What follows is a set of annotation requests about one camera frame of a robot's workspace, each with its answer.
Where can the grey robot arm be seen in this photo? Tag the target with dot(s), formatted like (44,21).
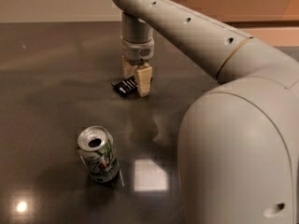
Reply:
(238,143)

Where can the green 7up can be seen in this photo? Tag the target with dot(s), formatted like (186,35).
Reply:
(97,151)

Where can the black rxbar chocolate bar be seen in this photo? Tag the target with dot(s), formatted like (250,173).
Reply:
(126,86)

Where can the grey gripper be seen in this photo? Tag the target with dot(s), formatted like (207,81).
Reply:
(136,51)

